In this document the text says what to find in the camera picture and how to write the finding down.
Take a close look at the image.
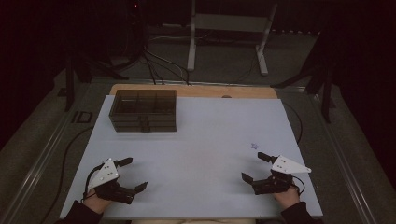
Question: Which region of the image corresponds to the metal floor rail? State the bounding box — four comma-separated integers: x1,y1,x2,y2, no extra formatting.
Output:
0,113,80,224
306,91,379,224

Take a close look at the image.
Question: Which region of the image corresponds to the person's left hand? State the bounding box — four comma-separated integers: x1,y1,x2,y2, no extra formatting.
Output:
83,189,114,215

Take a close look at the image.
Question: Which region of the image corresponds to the long black floor cable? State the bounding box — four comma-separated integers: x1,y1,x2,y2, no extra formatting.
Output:
39,125,95,224

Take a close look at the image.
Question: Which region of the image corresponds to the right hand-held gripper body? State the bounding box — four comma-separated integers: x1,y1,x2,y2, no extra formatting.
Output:
251,154,312,196

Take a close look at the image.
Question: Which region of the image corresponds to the right hand-held gripper cable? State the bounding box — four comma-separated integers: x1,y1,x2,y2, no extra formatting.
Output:
290,175,306,196

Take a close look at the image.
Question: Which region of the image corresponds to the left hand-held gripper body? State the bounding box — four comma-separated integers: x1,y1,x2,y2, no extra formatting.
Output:
87,158,137,205

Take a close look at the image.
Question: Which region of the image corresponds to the white board table cover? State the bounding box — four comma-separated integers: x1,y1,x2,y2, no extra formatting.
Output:
59,94,324,220

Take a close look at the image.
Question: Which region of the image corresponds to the person's right hand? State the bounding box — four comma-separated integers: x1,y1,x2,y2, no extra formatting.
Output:
274,186,301,210

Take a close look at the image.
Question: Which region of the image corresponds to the white metal stand frame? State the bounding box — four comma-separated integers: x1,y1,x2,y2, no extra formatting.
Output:
186,0,278,77

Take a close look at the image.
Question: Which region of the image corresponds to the thin black curved cable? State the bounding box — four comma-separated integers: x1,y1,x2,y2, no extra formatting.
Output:
281,101,304,146

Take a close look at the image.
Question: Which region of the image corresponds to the bundle of black floor cables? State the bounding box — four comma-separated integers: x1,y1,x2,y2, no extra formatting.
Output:
141,46,191,86

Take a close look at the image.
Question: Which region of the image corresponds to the black tripod stand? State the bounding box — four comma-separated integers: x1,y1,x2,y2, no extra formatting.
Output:
270,27,339,124
63,50,131,113

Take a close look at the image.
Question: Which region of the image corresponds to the left hand-held gripper cable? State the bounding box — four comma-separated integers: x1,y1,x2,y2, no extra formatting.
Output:
81,162,106,203

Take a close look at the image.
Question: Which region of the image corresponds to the dark transparent drawer box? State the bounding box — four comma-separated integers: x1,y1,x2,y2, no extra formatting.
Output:
108,89,177,133

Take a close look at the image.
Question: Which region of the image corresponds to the hand-held gripper cable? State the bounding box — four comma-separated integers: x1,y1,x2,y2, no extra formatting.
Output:
290,175,306,196
81,162,106,203

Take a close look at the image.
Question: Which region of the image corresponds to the dark transparent drawer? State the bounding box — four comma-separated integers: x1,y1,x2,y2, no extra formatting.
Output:
111,119,177,133

